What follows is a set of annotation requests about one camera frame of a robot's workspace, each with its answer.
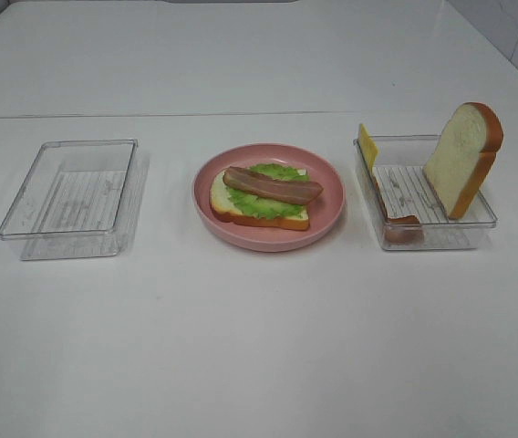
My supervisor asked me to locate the clear right plastic container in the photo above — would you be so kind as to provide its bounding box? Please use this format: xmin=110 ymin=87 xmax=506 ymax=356
xmin=354 ymin=134 xmax=498 ymax=251

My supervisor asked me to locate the clear left plastic container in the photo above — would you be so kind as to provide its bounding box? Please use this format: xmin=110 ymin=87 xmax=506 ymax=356
xmin=0 ymin=139 xmax=148 ymax=261

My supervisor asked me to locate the clear plastic container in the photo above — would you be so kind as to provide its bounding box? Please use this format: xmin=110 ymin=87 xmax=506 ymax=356
xmin=354 ymin=134 xmax=498 ymax=251
xmin=0 ymin=139 xmax=148 ymax=261

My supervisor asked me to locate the bread slice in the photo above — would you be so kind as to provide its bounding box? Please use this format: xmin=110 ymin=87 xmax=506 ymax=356
xmin=423 ymin=102 xmax=503 ymax=220
xmin=210 ymin=171 xmax=310 ymax=231

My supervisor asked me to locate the bacon strip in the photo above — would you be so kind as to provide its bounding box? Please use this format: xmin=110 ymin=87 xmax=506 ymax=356
xmin=372 ymin=175 xmax=424 ymax=245
xmin=223 ymin=166 xmax=323 ymax=205

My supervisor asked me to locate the green lettuce leaf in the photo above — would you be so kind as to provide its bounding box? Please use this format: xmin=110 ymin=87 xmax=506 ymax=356
xmin=224 ymin=163 xmax=309 ymax=220

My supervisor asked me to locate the yellow cheese slice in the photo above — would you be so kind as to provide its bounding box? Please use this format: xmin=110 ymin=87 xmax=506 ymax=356
xmin=357 ymin=123 xmax=379 ymax=174

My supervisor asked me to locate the pink round plate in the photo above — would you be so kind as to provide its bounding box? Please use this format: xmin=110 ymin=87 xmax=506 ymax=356
xmin=192 ymin=143 xmax=346 ymax=252

